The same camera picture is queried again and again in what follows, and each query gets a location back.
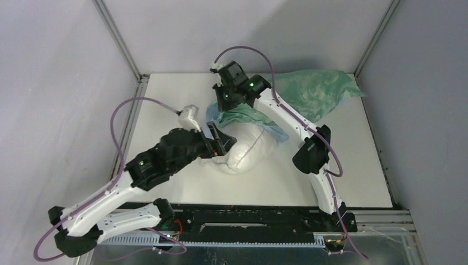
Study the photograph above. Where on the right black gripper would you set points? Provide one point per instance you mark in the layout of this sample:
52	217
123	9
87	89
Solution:
222	106

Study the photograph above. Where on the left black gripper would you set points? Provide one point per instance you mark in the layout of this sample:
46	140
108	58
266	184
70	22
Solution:
214	147

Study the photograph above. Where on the white pillow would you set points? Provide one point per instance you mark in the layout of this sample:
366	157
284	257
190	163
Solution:
254	144

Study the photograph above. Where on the light blue pillowcase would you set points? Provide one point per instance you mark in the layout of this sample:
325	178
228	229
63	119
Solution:
312	93

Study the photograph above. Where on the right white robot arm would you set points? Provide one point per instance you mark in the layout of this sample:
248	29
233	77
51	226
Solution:
312	142

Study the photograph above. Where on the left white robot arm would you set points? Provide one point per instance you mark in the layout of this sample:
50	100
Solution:
82	227

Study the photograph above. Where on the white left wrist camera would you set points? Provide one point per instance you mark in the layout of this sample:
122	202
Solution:
187	118

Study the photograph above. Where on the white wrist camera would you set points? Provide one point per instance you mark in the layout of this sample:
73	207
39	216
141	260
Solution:
215	67
187	118

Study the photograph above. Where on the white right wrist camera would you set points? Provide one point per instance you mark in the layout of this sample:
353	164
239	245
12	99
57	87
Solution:
215	67

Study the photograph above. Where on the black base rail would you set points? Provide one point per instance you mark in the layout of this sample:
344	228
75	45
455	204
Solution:
205	223

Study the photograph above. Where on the aluminium frame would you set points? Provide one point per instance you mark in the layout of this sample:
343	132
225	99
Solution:
387	236

